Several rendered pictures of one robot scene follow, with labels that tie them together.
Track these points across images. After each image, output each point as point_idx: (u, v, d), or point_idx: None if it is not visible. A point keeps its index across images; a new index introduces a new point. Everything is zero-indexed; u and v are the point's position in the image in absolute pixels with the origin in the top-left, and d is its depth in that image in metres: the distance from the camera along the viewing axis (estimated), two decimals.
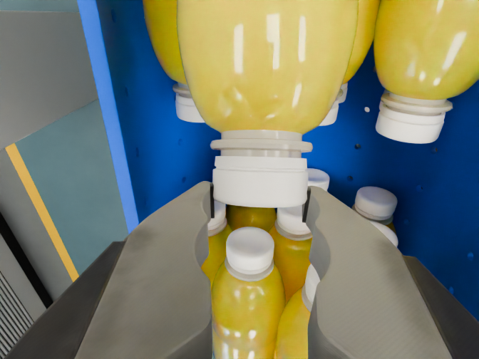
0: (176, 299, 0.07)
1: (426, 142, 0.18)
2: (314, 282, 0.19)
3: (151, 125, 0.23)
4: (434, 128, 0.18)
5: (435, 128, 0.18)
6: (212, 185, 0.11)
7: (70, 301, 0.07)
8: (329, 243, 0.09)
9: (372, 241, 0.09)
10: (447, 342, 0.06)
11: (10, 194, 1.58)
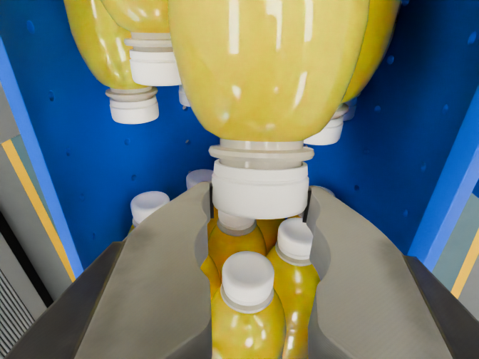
0: (175, 299, 0.07)
1: (325, 144, 0.20)
2: (226, 273, 0.21)
3: (88, 125, 0.25)
4: (330, 131, 0.19)
5: (331, 131, 0.19)
6: (211, 185, 0.11)
7: (69, 301, 0.07)
8: (330, 243, 0.09)
9: (373, 241, 0.09)
10: (448, 342, 0.06)
11: (8, 190, 1.62)
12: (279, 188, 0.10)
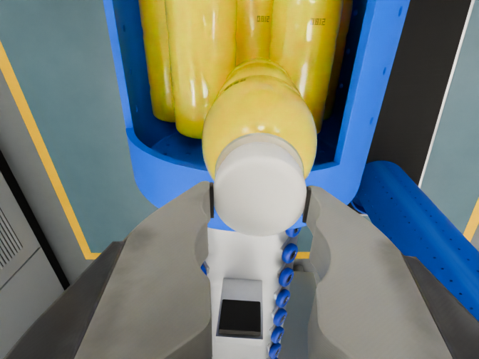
0: (176, 299, 0.07)
1: None
2: None
3: None
4: None
5: None
6: (212, 185, 0.11)
7: (70, 301, 0.07)
8: (329, 243, 0.09)
9: (373, 241, 0.09)
10: (448, 342, 0.06)
11: None
12: None
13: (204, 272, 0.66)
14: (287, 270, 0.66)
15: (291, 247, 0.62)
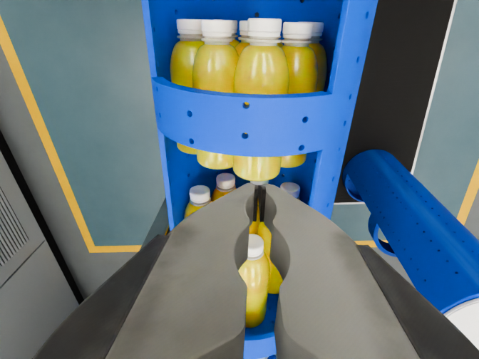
0: (212, 300, 0.07)
1: None
2: (250, 18, 0.32)
3: None
4: None
5: None
6: (256, 188, 0.11)
7: (114, 287, 0.07)
8: (288, 241, 0.09)
9: (328, 235, 0.09)
10: (404, 325, 0.06)
11: None
12: None
13: None
14: None
15: None
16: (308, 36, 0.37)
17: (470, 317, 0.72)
